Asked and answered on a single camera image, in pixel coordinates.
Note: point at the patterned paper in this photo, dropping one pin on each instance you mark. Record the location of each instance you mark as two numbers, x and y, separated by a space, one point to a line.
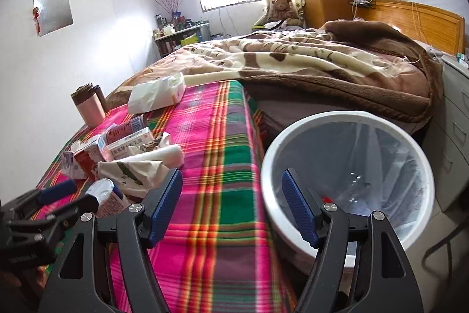
161 141

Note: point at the pink brown thermos mug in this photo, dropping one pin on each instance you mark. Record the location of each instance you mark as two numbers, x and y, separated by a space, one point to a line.
91 104

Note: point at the red milk drink can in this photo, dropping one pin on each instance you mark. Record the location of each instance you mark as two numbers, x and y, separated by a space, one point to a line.
125 129

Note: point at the brown beige fleece blanket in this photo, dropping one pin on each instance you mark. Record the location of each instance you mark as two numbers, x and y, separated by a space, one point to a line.
365 65

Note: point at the silver wall panel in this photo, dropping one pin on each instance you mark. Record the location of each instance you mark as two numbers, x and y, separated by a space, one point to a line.
51 15

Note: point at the wooden headboard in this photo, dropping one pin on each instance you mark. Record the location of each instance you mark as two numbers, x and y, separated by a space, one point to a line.
437 27

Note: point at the red white milk carton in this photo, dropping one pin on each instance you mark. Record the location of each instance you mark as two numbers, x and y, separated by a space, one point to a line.
83 164

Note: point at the pink plaid bed sheet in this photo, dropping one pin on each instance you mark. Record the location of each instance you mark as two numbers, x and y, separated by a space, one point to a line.
217 254

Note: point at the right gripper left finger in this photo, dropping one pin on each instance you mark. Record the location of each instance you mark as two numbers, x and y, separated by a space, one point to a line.
80 280

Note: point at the white tissue pack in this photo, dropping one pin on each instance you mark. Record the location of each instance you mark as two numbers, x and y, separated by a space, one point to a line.
157 94

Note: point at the white purple medicine box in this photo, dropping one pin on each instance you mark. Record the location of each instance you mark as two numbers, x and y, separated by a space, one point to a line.
127 146

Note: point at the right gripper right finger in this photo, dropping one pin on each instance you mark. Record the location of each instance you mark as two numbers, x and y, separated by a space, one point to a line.
360 266

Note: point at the cluttered side shelf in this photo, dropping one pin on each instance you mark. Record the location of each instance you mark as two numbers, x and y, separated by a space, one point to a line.
177 34

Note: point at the grey drawer nightstand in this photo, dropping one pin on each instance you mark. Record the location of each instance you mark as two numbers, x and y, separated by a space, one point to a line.
451 116

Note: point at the brown teddy bear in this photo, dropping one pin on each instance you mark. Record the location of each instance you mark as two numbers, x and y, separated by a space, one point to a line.
284 12

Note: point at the white round trash bin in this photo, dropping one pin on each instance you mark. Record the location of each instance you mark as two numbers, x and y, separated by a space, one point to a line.
357 160

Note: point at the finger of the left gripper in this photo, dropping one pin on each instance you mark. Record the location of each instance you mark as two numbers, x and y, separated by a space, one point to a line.
32 201
66 213

